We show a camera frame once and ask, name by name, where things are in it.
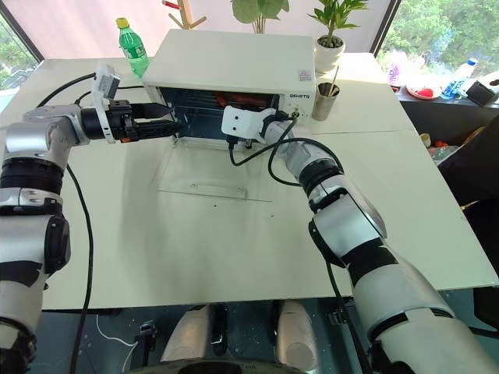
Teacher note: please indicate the steel cup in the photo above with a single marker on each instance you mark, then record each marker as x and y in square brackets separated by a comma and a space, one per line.
[326, 104]

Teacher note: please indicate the oven control knob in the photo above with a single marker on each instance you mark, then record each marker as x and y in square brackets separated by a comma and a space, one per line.
[295, 115]

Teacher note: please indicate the blue and white bottle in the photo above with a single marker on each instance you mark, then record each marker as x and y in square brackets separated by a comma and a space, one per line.
[458, 82]

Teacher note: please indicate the dark side table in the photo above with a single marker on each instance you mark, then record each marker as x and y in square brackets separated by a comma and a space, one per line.
[436, 117]

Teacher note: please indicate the purple bottle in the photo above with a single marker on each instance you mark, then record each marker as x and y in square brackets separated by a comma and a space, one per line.
[394, 72]

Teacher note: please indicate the metal baking tray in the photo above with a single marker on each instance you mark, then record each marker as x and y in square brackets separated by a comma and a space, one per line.
[199, 104]

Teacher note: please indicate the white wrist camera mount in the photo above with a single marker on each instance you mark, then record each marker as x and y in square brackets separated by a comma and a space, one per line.
[241, 121]
[104, 82]

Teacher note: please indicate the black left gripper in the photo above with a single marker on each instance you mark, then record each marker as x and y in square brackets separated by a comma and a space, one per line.
[121, 121]

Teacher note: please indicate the red plate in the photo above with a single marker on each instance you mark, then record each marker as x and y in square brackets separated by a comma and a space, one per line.
[423, 92]

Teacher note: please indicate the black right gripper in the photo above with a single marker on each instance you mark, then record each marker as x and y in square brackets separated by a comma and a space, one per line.
[238, 142]

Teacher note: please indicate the white toaster oven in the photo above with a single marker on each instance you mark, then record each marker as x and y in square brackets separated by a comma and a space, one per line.
[234, 58]

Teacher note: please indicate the thin wooden stick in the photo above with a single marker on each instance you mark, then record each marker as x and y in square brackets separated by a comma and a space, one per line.
[334, 80]

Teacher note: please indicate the black box device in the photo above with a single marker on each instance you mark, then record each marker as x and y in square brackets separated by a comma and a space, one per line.
[480, 93]

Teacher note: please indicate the green plastic soda bottle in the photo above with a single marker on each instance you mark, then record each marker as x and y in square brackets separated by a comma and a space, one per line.
[133, 48]

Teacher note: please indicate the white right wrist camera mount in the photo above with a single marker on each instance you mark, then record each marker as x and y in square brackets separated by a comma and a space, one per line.
[241, 121]

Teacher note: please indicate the white rounded robot leg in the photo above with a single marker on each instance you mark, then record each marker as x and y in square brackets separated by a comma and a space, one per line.
[297, 331]
[189, 335]

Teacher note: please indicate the red sausage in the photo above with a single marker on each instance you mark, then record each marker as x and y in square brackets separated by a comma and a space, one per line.
[249, 99]

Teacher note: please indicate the glass toaster oven door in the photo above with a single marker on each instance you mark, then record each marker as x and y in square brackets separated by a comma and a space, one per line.
[218, 171]

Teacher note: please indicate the round-leaved green plant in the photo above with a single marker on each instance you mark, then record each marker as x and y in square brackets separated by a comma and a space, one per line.
[257, 9]

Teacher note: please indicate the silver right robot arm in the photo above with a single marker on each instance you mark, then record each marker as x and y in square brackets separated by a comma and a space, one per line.
[351, 233]

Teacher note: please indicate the white plant pot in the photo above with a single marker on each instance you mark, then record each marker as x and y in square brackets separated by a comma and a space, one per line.
[328, 54]

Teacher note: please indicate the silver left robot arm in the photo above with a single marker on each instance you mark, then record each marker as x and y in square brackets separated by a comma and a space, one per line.
[27, 241]

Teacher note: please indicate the wooden coat rack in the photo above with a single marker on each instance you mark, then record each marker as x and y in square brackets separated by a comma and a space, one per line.
[187, 15]

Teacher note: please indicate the narrow-leaved green plant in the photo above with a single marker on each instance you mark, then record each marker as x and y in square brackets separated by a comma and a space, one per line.
[336, 17]

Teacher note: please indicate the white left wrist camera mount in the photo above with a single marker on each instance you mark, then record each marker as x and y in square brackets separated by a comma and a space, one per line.
[104, 82]

